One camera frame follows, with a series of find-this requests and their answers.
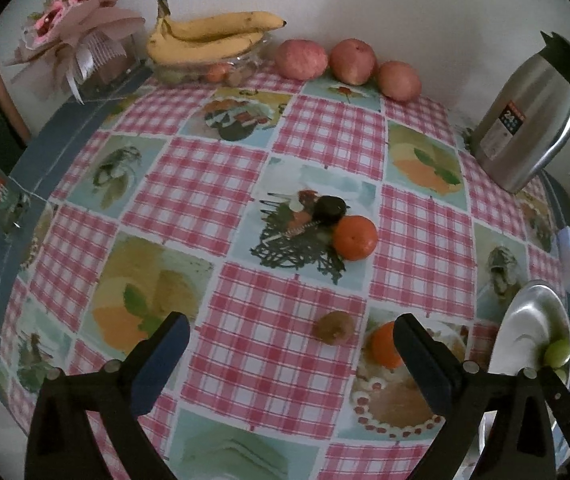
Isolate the pink paper flower bouquet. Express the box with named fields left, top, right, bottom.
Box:
left=2, top=0, right=147, bottom=104

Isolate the white plastic device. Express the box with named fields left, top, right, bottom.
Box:
left=557, top=227, right=570, bottom=293

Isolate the checked fruit-print tablecloth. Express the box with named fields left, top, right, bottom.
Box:
left=0, top=66, right=570, bottom=480

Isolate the silver metal plate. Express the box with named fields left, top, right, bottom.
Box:
left=487, top=280, right=570, bottom=413

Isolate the small green fruit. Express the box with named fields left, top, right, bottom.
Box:
left=544, top=339, right=570, bottom=367

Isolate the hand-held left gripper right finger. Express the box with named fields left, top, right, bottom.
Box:
left=393, top=312, right=558, bottom=480

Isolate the green fruit in glass bowl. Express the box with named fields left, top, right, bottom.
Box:
left=157, top=66, right=188, bottom=84

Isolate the orange tangerine with stem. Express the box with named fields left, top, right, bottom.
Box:
left=369, top=321, right=407, bottom=369

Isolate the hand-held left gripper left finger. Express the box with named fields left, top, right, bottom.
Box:
left=25, top=311, right=191, bottom=480

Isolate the clear glass bowl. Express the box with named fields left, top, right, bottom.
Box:
left=147, top=31, right=272, bottom=86

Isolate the red apple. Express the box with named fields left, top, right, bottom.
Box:
left=376, top=61, right=422, bottom=100
left=328, top=38, right=379, bottom=86
left=275, top=39, right=329, bottom=81

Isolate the dark purple plum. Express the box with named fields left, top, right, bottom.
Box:
left=313, top=196, right=349, bottom=229

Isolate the steel thermos jug black handle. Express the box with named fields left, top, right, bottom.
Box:
left=467, top=31, right=570, bottom=195

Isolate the yellow banana bunch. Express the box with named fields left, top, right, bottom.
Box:
left=146, top=0, right=288, bottom=64

